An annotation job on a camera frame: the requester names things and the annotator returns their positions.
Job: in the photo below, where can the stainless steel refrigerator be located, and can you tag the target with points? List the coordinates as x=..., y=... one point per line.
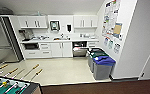
x=2, y=40

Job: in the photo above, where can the large printed wall poster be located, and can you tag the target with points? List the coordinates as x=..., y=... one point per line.
x=111, y=18

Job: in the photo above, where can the green lid waste bin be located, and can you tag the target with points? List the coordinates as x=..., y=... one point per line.
x=96, y=54

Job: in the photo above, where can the small black white bin sign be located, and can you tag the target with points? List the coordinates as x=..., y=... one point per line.
x=117, y=48

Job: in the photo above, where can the small green bin sign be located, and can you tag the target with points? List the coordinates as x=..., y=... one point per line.
x=110, y=44

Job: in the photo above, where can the wide white wall cabinet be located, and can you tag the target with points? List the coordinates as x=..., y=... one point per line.
x=32, y=22

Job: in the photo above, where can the blue lid recycling bin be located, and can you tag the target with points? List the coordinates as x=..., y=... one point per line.
x=103, y=68

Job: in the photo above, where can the green foosball table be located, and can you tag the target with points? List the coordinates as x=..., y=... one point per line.
x=11, y=87

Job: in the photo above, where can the small blue bin sign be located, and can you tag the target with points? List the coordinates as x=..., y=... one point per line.
x=106, y=41

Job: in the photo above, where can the white narrow drawer unit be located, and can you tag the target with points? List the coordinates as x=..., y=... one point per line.
x=92, y=44

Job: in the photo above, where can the green compost bin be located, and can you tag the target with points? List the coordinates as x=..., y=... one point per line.
x=92, y=49

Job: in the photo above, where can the chrome faucet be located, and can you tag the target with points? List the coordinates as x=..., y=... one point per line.
x=61, y=35

